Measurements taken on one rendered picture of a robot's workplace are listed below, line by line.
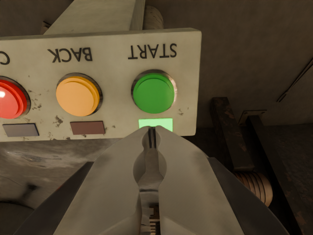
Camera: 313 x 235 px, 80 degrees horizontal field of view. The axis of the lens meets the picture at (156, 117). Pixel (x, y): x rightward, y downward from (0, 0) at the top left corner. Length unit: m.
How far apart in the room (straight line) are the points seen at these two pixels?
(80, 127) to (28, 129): 0.06
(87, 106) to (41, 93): 0.05
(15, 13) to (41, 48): 0.73
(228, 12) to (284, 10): 0.20
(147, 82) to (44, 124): 0.13
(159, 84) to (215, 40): 0.70
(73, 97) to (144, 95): 0.07
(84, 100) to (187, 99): 0.10
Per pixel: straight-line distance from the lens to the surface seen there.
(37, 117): 0.24
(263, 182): 0.79
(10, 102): 0.23
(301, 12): 0.95
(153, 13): 0.71
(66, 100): 0.20
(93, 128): 0.22
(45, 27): 0.89
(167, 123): 0.20
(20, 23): 0.95
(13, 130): 0.26
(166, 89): 0.18
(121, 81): 0.19
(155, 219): 2.48
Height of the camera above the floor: 0.75
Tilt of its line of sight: 42 degrees down
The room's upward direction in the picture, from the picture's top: 179 degrees clockwise
